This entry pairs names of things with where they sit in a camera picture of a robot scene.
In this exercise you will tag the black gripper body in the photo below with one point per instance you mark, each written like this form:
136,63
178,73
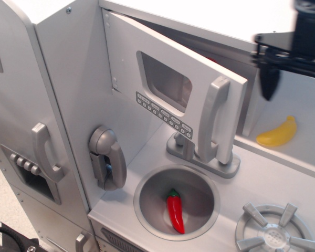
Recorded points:
289,51

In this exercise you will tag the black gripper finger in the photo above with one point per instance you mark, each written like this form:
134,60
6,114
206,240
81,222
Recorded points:
269,79

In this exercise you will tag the silver microwave door handle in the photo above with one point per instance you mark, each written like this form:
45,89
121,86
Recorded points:
215,98

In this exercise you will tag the grey toy microwave door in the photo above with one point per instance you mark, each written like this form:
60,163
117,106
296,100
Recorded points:
170,81

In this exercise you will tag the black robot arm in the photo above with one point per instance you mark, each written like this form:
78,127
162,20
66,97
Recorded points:
305,14

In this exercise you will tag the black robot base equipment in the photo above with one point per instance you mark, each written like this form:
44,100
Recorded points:
11,240

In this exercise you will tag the yellow toy banana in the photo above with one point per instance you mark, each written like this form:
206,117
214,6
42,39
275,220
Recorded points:
280,135

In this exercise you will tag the silver toy faucet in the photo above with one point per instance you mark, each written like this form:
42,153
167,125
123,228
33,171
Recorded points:
183,148

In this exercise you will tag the silver toy stove burner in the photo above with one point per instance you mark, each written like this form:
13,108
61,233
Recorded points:
272,228

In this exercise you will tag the silver toy sink basin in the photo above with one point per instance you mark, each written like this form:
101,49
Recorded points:
199,196

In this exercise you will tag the red toy chili pepper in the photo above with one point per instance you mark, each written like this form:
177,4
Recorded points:
174,208

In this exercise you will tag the grey oven control panel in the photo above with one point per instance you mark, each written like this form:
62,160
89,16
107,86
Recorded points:
119,242

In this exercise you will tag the grey toy fridge cabinet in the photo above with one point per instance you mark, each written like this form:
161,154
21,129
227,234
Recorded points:
26,98

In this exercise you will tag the grey toy ice dispenser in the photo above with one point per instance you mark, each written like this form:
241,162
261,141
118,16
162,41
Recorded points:
31,175

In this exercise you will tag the grey toy wall phone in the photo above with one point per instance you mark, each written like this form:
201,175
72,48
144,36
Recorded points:
107,159

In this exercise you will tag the silver fridge door handle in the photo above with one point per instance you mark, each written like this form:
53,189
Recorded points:
40,136

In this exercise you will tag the silver lower door handle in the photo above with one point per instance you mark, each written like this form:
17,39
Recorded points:
82,243

